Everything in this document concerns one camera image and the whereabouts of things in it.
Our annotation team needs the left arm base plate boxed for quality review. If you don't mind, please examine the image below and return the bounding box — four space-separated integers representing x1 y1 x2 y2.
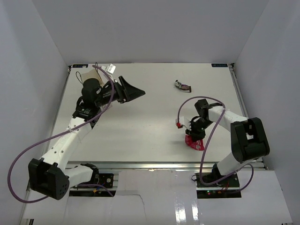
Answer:
71 172 115 196

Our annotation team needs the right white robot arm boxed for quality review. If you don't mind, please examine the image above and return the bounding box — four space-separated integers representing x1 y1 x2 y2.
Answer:
176 98 270 187

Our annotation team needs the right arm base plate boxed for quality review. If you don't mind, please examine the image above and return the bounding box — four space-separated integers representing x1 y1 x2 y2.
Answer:
191 173 241 199

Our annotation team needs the red candy packet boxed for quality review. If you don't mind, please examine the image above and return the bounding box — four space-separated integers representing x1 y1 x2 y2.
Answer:
185 135 204 151

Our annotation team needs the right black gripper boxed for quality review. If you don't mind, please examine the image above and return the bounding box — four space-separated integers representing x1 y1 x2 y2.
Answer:
185 118 213 142

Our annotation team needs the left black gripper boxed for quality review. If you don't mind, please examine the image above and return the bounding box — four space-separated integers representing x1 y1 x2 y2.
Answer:
95 76 145 107

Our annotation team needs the blue label corner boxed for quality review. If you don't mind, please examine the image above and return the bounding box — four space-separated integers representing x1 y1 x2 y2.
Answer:
211 63 228 68
72 64 89 68

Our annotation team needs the white coffee paper bag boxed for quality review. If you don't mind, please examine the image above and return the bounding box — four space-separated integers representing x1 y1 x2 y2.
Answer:
75 62 113 111

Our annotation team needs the brown torn snack wrapper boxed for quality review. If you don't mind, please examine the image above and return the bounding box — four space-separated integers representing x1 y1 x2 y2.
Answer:
174 80 192 93

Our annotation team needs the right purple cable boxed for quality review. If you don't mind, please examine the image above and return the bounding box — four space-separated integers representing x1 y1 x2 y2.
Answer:
176 95 254 193

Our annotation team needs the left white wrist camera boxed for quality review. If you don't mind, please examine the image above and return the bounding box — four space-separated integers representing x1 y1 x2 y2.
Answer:
101 63 116 81

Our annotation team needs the blue label right corner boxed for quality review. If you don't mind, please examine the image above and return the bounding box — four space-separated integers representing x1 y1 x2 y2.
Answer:
211 63 228 68

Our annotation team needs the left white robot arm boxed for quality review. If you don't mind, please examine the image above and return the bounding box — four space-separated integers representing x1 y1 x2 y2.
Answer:
28 76 145 200

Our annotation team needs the aluminium table frame rail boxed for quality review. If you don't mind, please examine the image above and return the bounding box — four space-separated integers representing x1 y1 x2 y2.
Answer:
41 161 267 170

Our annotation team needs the blue label left corner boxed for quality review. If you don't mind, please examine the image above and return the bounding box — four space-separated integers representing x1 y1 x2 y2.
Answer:
72 64 89 68

